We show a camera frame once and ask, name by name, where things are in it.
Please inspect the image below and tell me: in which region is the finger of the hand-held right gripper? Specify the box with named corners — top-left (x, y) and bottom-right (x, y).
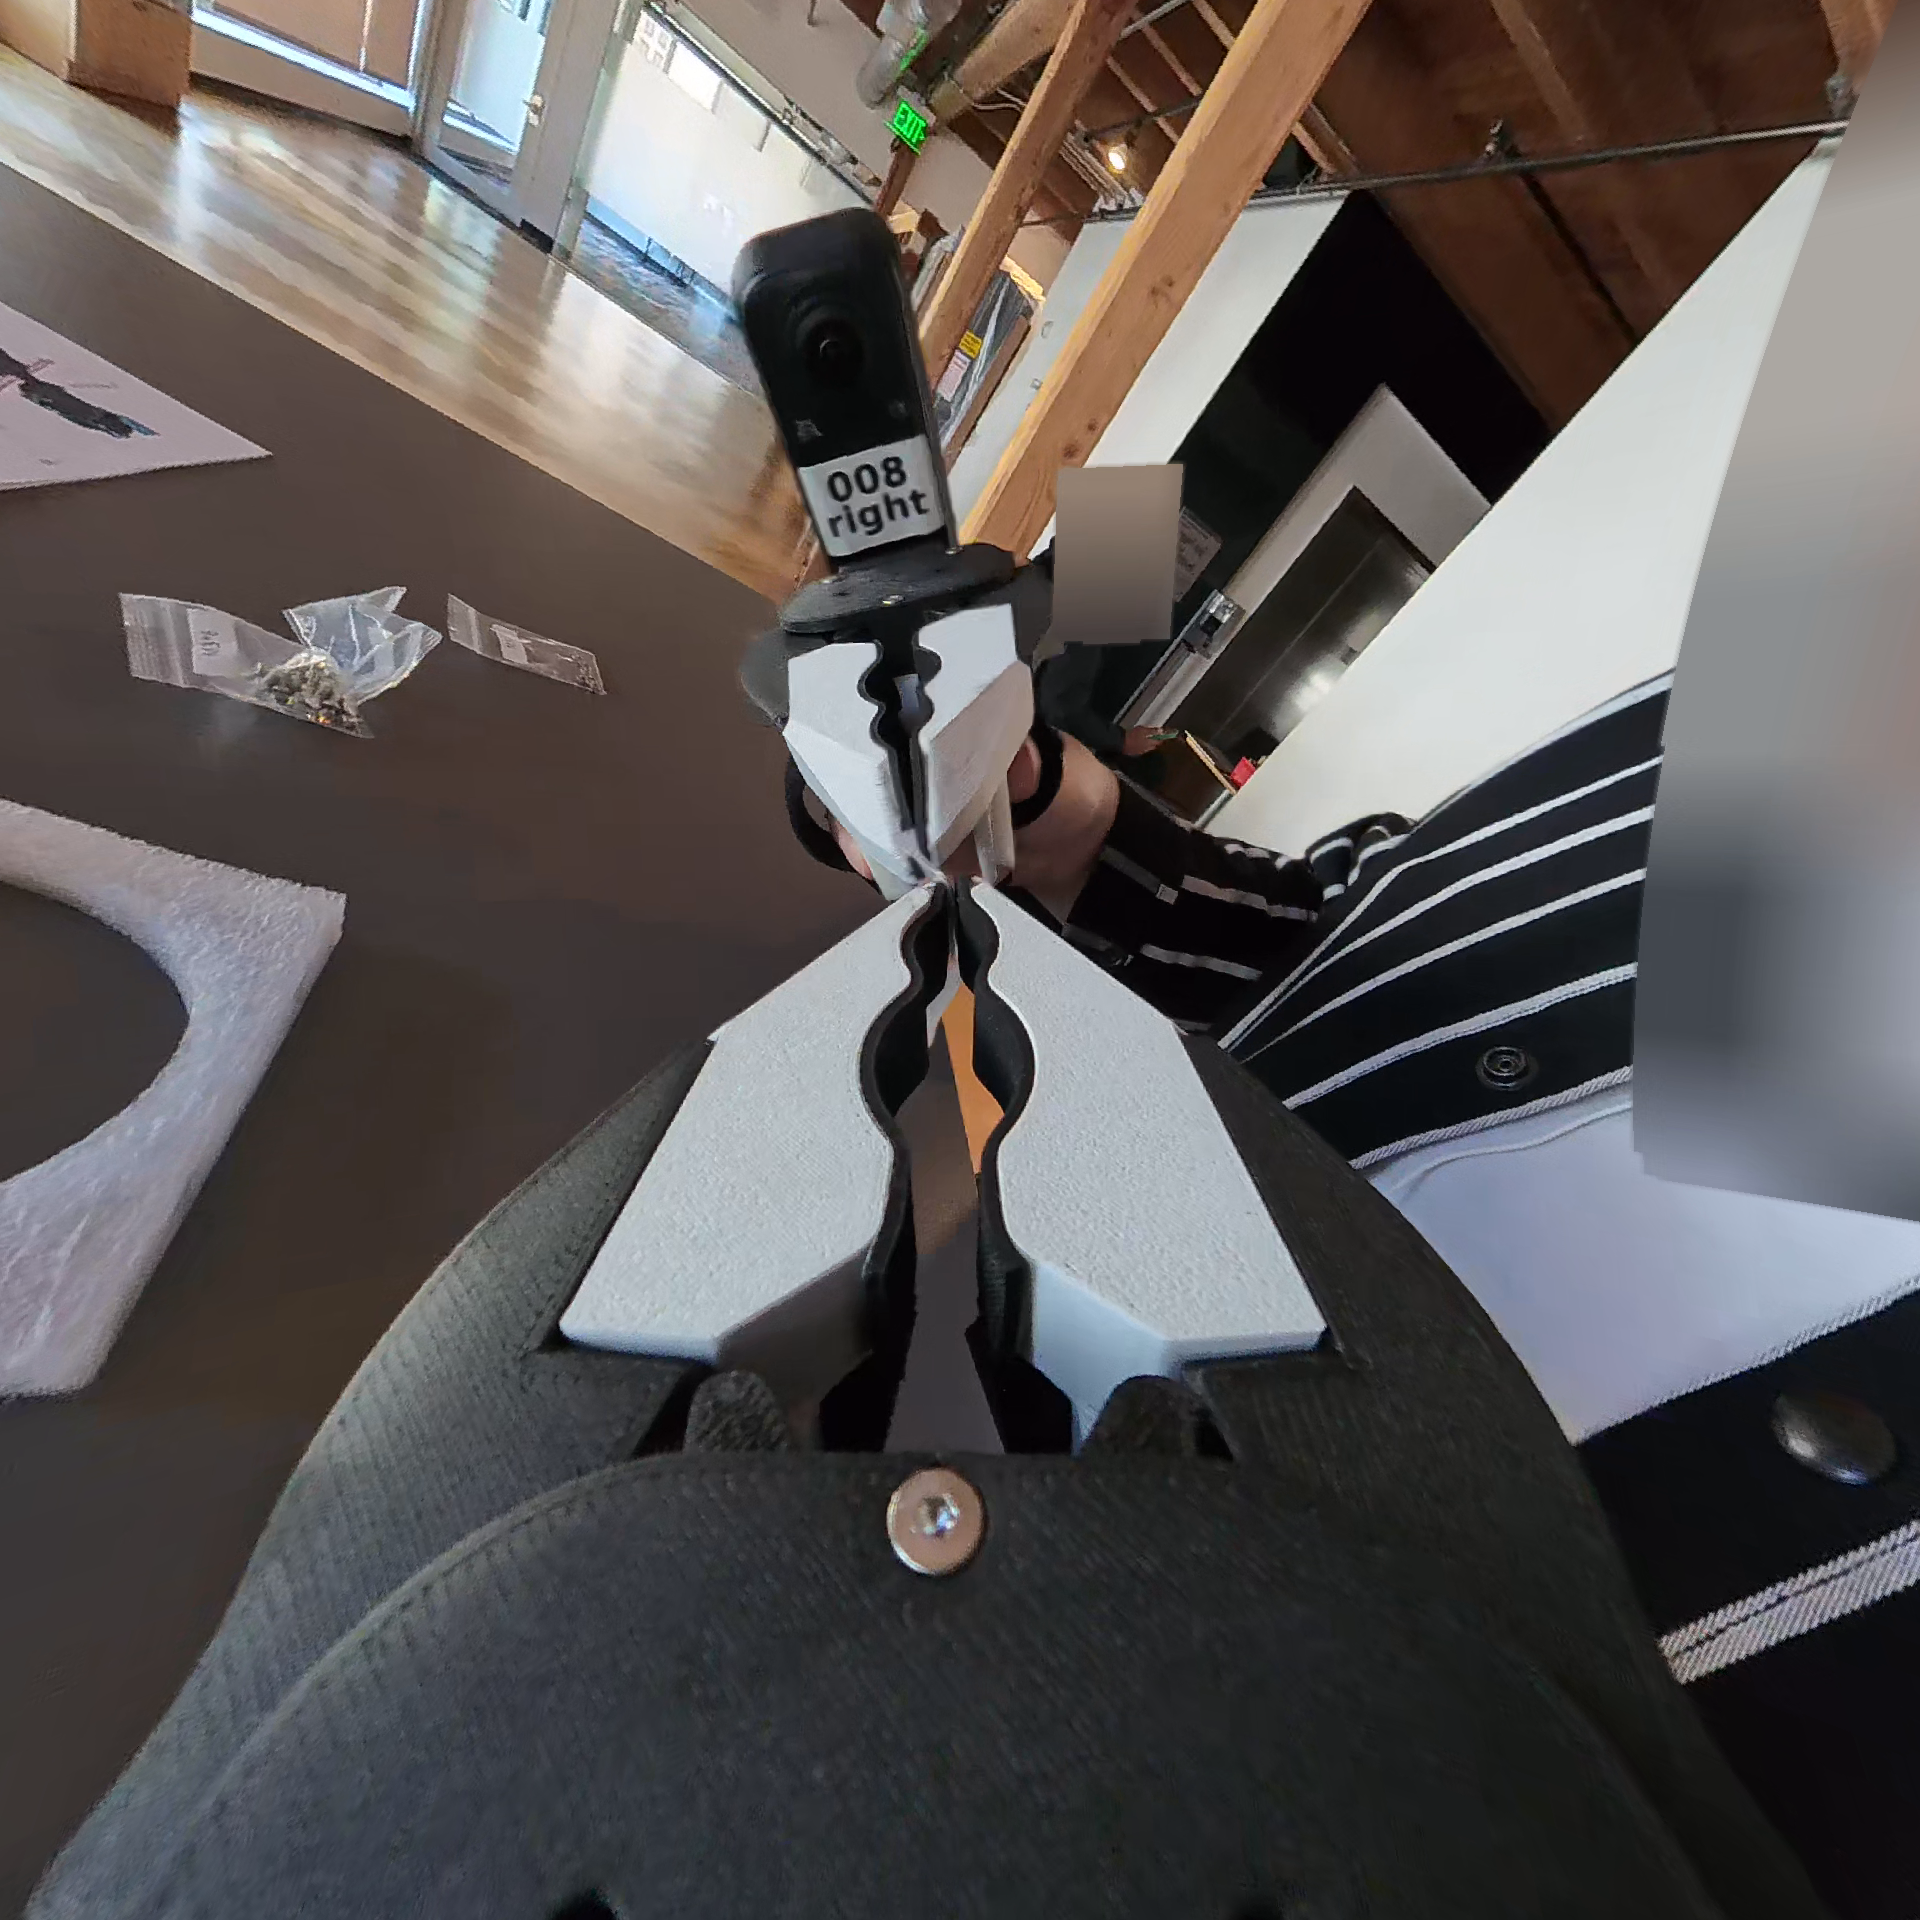
top-left (907, 606), bottom-right (1035, 879)
top-left (783, 637), bottom-right (920, 888)

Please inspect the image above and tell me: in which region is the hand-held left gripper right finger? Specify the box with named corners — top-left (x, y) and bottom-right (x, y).
top-left (955, 882), bottom-right (1329, 1405)

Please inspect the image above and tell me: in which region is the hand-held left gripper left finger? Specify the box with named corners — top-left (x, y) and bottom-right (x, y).
top-left (557, 882), bottom-right (962, 1449)

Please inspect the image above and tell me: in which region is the small clear hardware bag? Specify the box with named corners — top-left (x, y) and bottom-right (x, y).
top-left (447, 591), bottom-right (607, 697)

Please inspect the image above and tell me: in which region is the person's right forearm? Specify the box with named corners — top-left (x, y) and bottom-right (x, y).
top-left (1048, 772), bottom-right (1418, 1036)

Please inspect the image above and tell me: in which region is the person's right hand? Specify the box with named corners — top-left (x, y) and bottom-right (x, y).
top-left (1006, 727), bottom-right (1123, 925)

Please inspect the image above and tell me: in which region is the person's striped jacket torso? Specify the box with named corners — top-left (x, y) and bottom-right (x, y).
top-left (1215, 674), bottom-right (1920, 1920)

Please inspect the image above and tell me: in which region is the white framed glass door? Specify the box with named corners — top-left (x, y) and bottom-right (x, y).
top-left (417, 0), bottom-right (568, 230)

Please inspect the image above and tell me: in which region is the crumpled clear screw bag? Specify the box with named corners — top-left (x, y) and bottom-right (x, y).
top-left (280, 585), bottom-right (444, 708)

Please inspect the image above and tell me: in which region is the labelled clear screw bag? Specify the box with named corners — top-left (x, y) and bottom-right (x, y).
top-left (120, 591), bottom-right (372, 737)

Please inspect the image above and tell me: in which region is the printed instruction manual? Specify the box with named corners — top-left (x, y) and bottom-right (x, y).
top-left (0, 299), bottom-right (272, 494)

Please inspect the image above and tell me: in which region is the beige pillar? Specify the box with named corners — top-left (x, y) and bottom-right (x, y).
top-left (0, 0), bottom-right (194, 110)

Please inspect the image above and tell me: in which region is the thin wooden post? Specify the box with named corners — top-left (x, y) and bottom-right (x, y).
top-left (913, 0), bottom-right (1133, 377)

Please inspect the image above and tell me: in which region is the thick wooden post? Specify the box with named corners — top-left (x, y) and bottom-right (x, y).
top-left (960, 0), bottom-right (1329, 566)

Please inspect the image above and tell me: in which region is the small silver ceiling duct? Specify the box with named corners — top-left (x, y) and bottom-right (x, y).
top-left (856, 0), bottom-right (938, 110)

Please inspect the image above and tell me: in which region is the white foam frame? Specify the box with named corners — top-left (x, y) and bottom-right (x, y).
top-left (0, 799), bottom-right (347, 1400)

